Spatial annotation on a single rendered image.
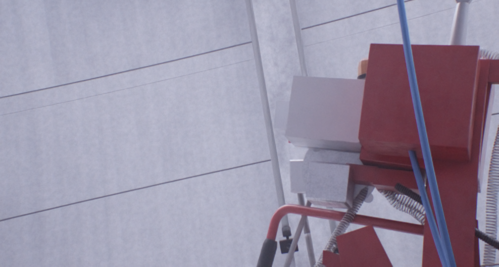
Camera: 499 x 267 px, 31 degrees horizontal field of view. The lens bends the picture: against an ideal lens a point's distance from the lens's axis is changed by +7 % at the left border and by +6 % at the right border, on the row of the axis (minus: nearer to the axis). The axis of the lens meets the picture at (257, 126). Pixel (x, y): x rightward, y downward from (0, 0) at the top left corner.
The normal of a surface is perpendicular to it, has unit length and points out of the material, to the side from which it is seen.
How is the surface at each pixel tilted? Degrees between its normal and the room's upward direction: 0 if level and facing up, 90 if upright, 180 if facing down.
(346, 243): 90
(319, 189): 90
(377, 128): 90
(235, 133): 90
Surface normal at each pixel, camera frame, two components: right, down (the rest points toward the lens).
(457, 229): -0.25, -0.24
